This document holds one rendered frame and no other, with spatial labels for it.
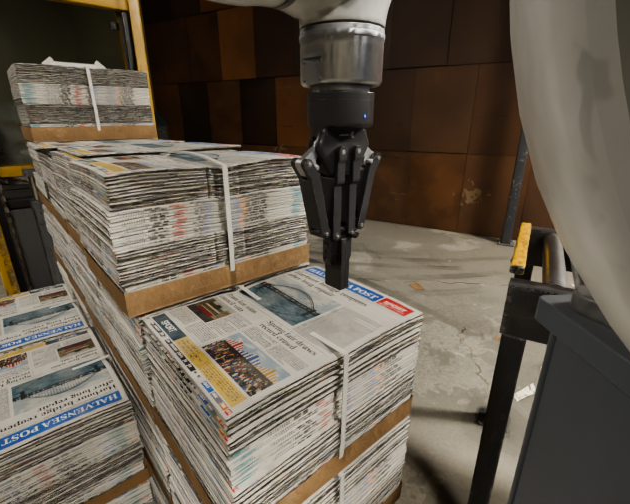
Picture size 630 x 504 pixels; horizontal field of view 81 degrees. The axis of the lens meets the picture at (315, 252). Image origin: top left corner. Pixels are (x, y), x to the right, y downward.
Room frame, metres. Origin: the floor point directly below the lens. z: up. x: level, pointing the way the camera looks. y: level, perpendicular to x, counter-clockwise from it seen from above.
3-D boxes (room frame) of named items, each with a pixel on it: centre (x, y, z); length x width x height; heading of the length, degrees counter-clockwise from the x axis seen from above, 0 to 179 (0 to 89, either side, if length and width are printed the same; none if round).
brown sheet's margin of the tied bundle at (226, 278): (0.74, 0.25, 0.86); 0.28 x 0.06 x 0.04; 41
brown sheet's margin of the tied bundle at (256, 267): (0.81, 0.17, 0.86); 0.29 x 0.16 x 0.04; 41
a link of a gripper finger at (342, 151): (0.44, -0.02, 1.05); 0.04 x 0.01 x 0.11; 41
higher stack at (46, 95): (1.41, 0.82, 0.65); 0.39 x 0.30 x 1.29; 131
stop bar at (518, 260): (0.96, -0.57, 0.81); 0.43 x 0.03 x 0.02; 149
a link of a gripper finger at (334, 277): (0.44, -0.03, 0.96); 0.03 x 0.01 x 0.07; 41
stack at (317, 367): (0.87, 0.34, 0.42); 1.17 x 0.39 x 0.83; 41
